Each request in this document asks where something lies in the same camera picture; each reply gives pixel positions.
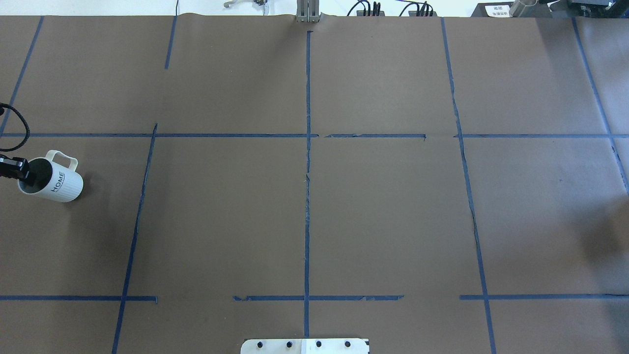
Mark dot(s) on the black power strip right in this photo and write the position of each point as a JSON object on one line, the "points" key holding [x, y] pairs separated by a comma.
{"points": [[417, 8]]}

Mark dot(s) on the black device with label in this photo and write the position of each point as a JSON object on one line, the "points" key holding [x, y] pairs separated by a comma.
{"points": [[492, 9]]}

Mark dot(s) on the aluminium profile post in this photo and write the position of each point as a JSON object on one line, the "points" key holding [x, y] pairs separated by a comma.
{"points": [[308, 11]]}

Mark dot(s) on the white ribbed HOME mug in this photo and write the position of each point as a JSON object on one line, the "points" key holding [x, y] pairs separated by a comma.
{"points": [[53, 177]]}

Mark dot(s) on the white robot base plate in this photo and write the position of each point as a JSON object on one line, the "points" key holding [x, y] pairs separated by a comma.
{"points": [[306, 346]]}

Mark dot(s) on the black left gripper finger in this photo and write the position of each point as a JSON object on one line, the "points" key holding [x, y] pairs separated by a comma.
{"points": [[14, 168]]}

